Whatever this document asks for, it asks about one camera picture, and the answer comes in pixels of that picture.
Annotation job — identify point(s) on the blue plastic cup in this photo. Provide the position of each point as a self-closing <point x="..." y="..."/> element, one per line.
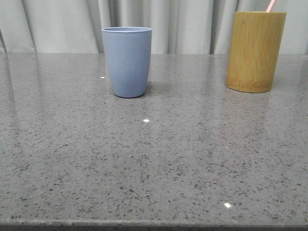
<point x="127" y="54"/>

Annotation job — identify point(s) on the pink chopstick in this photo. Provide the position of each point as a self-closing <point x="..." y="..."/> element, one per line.
<point x="270" y="6"/>

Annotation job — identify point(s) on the bamboo cylindrical holder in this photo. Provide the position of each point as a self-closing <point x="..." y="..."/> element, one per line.
<point x="254" y="49"/>

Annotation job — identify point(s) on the grey pleated curtain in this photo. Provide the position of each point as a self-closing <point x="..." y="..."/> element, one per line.
<point x="74" y="26"/>

